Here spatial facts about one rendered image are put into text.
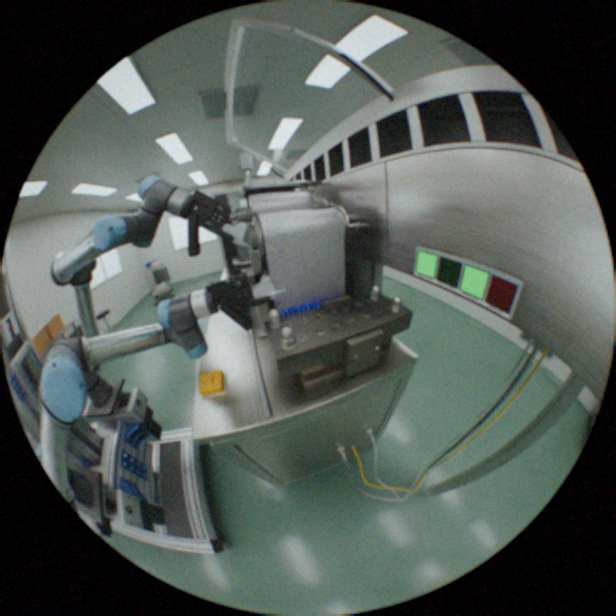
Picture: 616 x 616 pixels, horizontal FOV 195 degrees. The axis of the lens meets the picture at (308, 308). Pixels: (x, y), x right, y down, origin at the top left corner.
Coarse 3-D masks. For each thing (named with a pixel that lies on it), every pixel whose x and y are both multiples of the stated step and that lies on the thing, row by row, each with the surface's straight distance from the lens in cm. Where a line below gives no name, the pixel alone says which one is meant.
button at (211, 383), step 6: (210, 372) 58; (216, 372) 56; (222, 372) 57; (204, 378) 57; (210, 378) 56; (216, 378) 55; (222, 378) 55; (204, 384) 55; (210, 384) 54; (216, 384) 53; (222, 384) 53; (204, 390) 54; (210, 390) 53; (216, 390) 53; (222, 390) 53
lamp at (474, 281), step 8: (464, 272) 40; (472, 272) 40; (480, 272) 39; (464, 280) 41; (472, 280) 40; (480, 280) 39; (464, 288) 41; (472, 288) 40; (480, 288) 40; (480, 296) 40
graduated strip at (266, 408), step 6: (252, 330) 73; (252, 336) 69; (252, 342) 66; (252, 348) 63; (252, 354) 61; (258, 360) 58; (258, 366) 56; (258, 372) 54; (258, 378) 53; (258, 384) 51; (264, 384) 51; (258, 390) 50; (264, 390) 50; (264, 396) 48; (264, 402) 47; (264, 408) 46; (270, 408) 46; (264, 414) 46; (270, 414) 45
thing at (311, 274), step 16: (272, 256) 49; (288, 256) 50; (304, 256) 51; (320, 256) 53; (336, 256) 55; (272, 272) 49; (288, 272) 50; (304, 272) 52; (320, 272) 54; (336, 272) 57; (288, 288) 52; (304, 288) 53; (320, 288) 56; (336, 288) 58; (288, 304) 54; (304, 304) 56
